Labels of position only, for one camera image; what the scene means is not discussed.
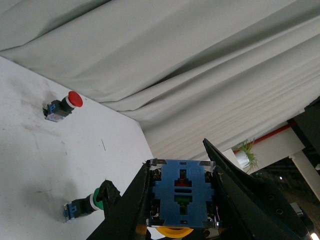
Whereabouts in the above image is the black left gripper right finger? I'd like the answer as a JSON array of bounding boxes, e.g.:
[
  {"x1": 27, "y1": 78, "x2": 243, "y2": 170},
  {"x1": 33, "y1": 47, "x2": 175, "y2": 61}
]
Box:
[{"x1": 203, "y1": 139, "x2": 308, "y2": 240}]

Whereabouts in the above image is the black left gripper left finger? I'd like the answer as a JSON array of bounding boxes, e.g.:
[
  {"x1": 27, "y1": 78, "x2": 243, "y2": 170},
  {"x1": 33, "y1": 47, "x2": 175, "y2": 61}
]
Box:
[{"x1": 88, "y1": 164, "x2": 151, "y2": 240}]

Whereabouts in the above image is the red push button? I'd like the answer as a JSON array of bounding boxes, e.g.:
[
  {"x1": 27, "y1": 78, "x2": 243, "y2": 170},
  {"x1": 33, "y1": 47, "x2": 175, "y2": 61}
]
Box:
[{"x1": 43, "y1": 91, "x2": 83, "y2": 123}]

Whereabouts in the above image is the green push button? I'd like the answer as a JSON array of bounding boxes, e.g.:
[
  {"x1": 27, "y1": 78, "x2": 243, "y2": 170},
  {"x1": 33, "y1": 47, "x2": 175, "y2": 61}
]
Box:
[{"x1": 63, "y1": 188, "x2": 104, "y2": 222}]

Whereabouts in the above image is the green plant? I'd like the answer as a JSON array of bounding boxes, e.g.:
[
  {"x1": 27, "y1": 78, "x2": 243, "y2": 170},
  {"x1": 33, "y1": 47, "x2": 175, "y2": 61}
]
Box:
[{"x1": 232, "y1": 139, "x2": 258, "y2": 174}]

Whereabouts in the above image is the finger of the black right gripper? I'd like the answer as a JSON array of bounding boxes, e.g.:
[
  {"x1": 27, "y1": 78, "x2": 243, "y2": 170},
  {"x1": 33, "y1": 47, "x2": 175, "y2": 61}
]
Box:
[{"x1": 96, "y1": 180, "x2": 121, "y2": 218}]

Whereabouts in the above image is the yellow push button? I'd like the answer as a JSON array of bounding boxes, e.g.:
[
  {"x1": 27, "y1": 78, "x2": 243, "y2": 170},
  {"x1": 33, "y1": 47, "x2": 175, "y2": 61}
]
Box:
[{"x1": 146, "y1": 159, "x2": 220, "y2": 238}]

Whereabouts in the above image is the grey curtain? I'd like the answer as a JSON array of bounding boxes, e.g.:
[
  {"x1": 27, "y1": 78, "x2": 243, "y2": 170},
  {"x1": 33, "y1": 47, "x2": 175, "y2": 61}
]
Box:
[{"x1": 0, "y1": 0, "x2": 320, "y2": 159}]

